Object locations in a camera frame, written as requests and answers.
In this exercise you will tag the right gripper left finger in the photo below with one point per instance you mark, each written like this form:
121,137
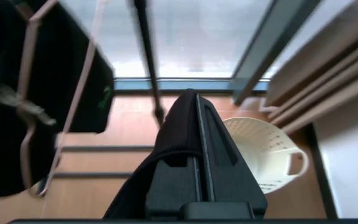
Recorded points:
172,186

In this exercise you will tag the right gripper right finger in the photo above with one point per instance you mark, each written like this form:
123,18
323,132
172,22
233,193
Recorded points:
228,174

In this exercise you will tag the pink clothes hanger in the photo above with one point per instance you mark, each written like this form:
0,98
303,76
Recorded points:
26,56

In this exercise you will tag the white laundry basket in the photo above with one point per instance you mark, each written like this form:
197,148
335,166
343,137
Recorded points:
259,146

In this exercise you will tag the black clothes rack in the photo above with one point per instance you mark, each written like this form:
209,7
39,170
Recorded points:
148,46

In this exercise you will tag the window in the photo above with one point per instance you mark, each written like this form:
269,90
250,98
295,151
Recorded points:
273,40

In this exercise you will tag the brown curtain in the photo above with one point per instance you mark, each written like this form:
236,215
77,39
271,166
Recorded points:
337,62

